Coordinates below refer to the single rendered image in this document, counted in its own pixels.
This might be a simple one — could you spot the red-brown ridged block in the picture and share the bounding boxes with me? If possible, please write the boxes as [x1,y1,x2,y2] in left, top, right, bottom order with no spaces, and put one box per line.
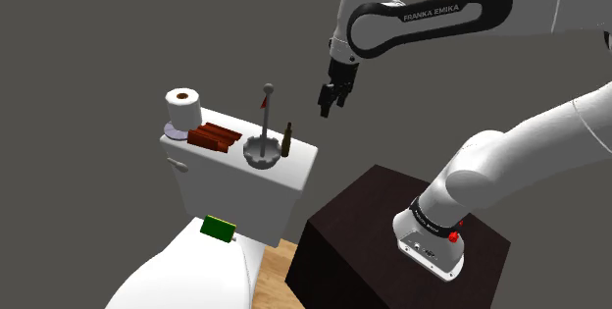
[186,122,243,154]

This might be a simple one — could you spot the dark brown robot stand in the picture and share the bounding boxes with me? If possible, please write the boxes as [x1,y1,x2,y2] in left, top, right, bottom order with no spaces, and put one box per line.
[284,164,512,309]

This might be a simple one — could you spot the pale grey round disc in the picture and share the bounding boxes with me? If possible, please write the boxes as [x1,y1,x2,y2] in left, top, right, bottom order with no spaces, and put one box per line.
[164,122,191,142]

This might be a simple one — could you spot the green rectangular sponge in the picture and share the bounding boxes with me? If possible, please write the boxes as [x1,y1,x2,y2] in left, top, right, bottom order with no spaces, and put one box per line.
[199,214,238,244]

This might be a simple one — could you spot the white toilet paper roll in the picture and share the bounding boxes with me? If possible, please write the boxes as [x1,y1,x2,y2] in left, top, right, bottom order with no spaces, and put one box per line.
[165,87,204,133]

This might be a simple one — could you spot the grey holder with flag pole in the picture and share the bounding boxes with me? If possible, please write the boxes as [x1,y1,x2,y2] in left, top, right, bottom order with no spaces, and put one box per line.
[242,82,282,171]

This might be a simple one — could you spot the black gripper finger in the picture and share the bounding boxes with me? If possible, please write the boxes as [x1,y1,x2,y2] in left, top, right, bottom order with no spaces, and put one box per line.
[317,83,336,119]
[335,82,354,109]

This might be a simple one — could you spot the dark olive small bottle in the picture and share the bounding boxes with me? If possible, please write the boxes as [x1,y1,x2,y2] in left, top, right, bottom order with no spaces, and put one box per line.
[280,122,293,159]

